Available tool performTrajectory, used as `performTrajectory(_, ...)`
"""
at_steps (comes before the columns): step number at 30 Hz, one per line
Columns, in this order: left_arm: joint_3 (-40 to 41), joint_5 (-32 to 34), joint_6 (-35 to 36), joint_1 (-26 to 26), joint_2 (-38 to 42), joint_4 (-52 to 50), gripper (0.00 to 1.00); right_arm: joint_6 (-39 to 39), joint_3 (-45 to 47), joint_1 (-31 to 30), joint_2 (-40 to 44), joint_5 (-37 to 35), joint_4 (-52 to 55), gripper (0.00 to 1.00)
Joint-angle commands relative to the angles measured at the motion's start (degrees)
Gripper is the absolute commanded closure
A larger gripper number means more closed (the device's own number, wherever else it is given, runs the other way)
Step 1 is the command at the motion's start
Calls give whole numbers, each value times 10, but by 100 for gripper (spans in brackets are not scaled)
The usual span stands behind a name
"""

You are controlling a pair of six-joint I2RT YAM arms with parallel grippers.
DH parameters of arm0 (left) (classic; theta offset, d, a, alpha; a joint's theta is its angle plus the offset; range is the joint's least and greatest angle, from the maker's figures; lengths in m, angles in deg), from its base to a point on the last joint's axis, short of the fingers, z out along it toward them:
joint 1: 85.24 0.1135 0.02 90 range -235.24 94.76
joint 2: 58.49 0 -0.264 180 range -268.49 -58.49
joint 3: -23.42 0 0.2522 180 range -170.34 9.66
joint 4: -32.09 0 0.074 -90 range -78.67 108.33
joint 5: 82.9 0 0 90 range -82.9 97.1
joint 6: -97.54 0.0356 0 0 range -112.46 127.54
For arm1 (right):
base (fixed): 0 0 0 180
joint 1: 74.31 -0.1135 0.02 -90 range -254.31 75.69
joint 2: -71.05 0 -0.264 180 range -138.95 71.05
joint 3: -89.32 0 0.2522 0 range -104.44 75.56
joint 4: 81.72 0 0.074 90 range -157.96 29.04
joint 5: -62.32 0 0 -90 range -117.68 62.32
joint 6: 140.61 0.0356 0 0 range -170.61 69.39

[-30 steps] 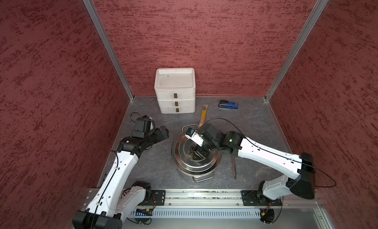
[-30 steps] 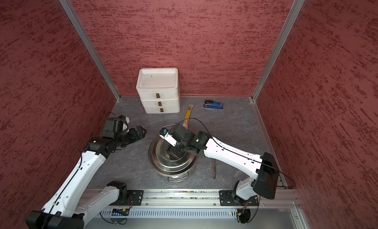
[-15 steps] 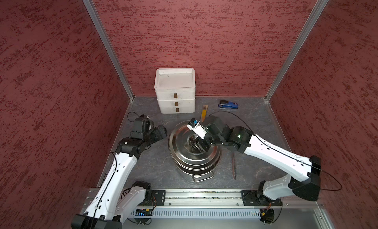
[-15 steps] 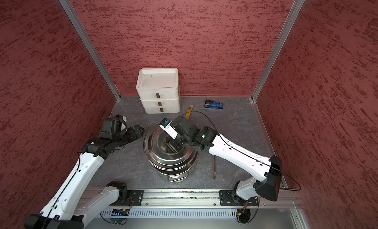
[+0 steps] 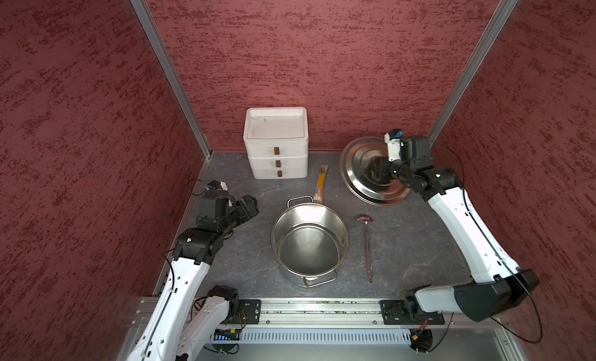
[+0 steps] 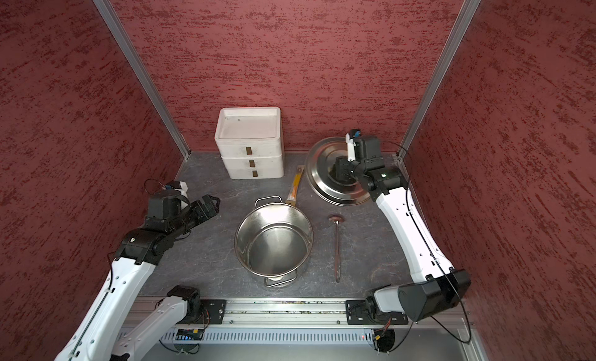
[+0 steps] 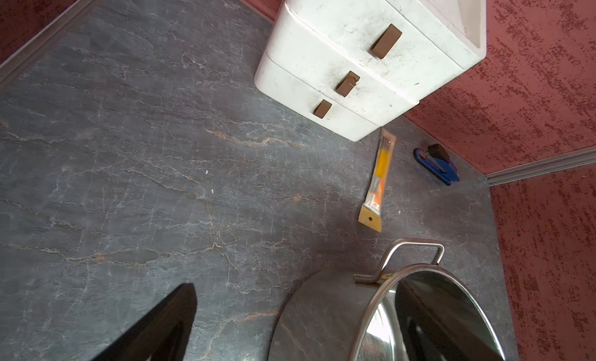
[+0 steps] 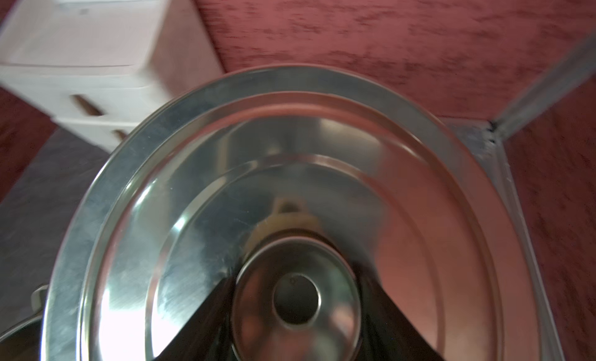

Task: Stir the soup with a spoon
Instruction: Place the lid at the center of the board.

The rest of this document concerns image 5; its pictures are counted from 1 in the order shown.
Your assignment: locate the steel pot lid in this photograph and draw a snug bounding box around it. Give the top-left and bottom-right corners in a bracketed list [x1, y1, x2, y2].
[340, 137, 412, 207]

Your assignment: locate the long steel ladle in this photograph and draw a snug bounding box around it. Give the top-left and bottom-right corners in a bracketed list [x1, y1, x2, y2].
[356, 214, 373, 283]

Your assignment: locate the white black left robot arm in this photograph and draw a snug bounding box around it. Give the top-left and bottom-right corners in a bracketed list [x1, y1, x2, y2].
[128, 189, 259, 360]

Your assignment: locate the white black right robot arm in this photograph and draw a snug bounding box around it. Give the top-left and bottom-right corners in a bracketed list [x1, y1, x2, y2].
[373, 130, 540, 322]

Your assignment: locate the stainless steel stock pot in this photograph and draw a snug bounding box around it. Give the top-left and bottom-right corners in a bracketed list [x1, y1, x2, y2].
[270, 196, 350, 289]

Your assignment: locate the white three-drawer storage box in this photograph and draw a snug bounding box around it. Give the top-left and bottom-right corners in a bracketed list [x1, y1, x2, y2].
[243, 106, 309, 180]

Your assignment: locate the white perforated vent strip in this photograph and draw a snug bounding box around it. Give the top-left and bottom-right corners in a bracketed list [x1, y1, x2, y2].
[210, 327, 413, 346]

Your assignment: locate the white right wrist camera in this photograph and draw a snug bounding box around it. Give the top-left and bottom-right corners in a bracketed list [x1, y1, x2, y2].
[384, 128, 403, 162]

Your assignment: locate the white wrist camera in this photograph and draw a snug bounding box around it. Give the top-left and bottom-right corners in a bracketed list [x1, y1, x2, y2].
[384, 128, 403, 162]
[206, 180, 228, 191]

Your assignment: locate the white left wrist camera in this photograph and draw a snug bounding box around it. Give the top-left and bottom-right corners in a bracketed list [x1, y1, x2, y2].
[206, 180, 228, 191]

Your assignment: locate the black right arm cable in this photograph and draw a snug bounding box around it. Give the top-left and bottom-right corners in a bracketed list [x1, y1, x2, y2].
[431, 141, 544, 345]

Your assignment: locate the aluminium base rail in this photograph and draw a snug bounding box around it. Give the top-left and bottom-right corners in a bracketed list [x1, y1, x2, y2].
[115, 296, 529, 361]

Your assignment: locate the left aluminium corner post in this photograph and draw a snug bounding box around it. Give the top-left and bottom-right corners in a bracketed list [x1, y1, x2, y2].
[130, 0, 213, 161]

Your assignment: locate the aluminium corner post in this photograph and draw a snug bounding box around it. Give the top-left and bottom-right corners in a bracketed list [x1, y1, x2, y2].
[130, 0, 213, 161]
[428, 0, 520, 142]

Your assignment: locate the right aluminium corner post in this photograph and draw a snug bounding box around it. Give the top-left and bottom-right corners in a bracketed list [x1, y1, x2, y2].
[428, 0, 520, 142]

